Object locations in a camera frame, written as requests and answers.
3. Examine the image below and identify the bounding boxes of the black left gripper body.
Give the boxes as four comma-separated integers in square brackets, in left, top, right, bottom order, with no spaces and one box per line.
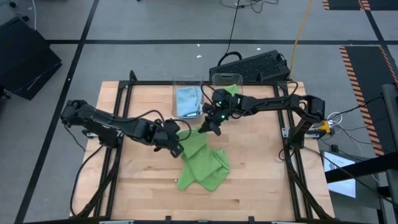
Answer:
[154,119,183,150]

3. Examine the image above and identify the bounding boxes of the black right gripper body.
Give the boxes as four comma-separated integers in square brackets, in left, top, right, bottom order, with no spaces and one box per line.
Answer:
[203,89,242,124]

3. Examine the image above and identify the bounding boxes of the clear plastic bin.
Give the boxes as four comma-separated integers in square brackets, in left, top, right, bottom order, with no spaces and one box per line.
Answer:
[172,76,205,119]
[211,73,244,100]

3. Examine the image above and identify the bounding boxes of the black perforated computer tower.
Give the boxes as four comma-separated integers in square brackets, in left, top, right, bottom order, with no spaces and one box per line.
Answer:
[208,49,292,83]

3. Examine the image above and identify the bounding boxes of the black hazard striped mat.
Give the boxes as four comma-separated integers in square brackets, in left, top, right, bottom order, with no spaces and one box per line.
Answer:
[338,45,398,157]
[322,0,398,11]

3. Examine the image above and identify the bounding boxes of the black metal beam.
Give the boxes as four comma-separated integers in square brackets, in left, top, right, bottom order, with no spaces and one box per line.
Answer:
[324,151,398,185]

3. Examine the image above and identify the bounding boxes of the black floor platform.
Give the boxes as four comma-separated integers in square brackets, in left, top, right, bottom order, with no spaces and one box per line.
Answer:
[0,17,63,101]

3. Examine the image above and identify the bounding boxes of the grey metal pole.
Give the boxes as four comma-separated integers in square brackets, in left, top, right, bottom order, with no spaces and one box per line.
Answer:
[381,83,398,215]

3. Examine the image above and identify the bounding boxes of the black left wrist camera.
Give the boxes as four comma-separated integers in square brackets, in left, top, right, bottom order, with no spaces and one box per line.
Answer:
[169,142,185,159]

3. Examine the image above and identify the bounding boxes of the black metal table frame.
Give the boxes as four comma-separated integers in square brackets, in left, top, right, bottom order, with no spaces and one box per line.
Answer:
[70,70,335,224]

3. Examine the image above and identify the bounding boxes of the black hanging cable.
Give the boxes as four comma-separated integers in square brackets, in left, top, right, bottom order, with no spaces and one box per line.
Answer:
[216,0,243,67]

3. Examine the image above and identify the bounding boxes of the yellow hanging cable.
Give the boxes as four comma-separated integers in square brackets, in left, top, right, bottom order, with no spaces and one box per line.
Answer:
[287,0,314,80]

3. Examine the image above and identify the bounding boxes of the black floor cable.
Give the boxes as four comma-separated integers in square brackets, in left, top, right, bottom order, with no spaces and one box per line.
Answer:
[69,144,105,217]
[220,0,280,14]

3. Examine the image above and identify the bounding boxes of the white coiled cable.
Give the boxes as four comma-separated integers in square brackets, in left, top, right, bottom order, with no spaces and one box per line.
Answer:
[326,111,343,126]

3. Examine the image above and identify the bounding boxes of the white floor cable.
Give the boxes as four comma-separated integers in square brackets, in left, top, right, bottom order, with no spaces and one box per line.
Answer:
[30,0,37,30]

